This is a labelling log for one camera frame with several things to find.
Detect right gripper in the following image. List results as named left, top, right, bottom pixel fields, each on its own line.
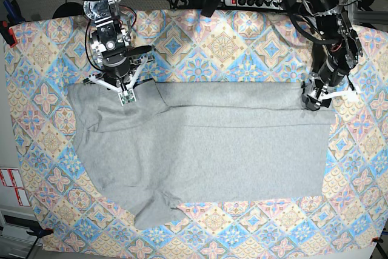
left=83, top=45, right=152, bottom=88

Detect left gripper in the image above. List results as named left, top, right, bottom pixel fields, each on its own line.
left=301, top=67, right=343, bottom=111

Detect grey T-shirt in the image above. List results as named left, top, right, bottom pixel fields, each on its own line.
left=67, top=80, right=335, bottom=230

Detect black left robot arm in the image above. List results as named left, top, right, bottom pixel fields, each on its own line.
left=283, top=0, right=363, bottom=111

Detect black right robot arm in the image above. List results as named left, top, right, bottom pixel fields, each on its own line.
left=81, top=0, right=153, bottom=93

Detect orange black clamp upper left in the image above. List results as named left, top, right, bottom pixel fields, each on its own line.
left=0, top=21, right=18, bottom=48

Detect orange black clamp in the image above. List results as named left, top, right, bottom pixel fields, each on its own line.
left=372, top=238, right=384, bottom=244
left=26, top=227, right=53, bottom=238
left=0, top=21, right=18, bottom=48

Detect white power strip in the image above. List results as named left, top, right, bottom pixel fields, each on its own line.
left=224, top=0, right=281, bottom=9

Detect red white labels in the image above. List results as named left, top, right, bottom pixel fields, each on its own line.
left=1, top=167, right=30, bottom=207

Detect patterned tile tablecloth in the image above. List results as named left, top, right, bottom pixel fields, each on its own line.
left=1, top=10, right=387, bottom=258

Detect orange black clamp lower right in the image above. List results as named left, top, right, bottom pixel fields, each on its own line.
left=372, top=238, right=384, bottom=244

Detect orange black clamp lower left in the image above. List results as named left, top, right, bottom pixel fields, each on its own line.
left=26, top=227, right=53, bottom=238

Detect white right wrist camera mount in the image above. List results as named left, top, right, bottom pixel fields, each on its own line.
left=100, top=55, right=155, bottom=106

